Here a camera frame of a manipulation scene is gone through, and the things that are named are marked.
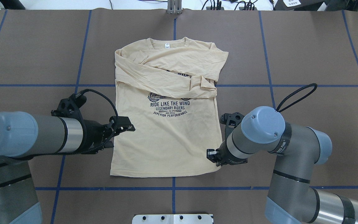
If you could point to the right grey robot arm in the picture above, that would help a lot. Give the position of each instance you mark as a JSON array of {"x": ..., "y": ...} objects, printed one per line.
[{"x": 290, "y": 198}]

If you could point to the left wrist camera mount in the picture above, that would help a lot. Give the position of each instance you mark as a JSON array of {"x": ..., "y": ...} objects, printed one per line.
[{"x": 70, "y": 107}]

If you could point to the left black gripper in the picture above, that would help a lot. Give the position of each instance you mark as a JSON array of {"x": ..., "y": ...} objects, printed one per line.
[{"x": 92, "y": 134}]

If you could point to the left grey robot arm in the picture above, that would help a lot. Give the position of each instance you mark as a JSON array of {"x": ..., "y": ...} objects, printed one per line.
[{"x": 24, "y": 136}]

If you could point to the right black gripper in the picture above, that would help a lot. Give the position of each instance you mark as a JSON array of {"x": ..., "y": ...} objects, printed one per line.
[{"x": 227, "y": 158}]

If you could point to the aluminium frame post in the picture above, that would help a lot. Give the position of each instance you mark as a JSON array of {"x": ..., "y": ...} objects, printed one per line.
[{"x": 174, "y": 7}]

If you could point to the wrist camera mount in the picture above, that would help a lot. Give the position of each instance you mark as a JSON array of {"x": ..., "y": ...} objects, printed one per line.
[
  {"x": 231, "y": 121},
  {"x": 70, "y": 107}
]

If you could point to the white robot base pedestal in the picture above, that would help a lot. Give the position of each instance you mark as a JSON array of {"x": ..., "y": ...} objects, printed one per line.
[{"x": 173, "y": 219}]

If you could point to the beige long-sleeve printed shirt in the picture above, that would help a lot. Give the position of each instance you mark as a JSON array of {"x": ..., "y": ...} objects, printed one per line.
[{"x": 168, "y": 91}]

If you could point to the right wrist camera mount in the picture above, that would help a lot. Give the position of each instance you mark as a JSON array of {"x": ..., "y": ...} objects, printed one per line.
[{"x": 231, "y": 121}]

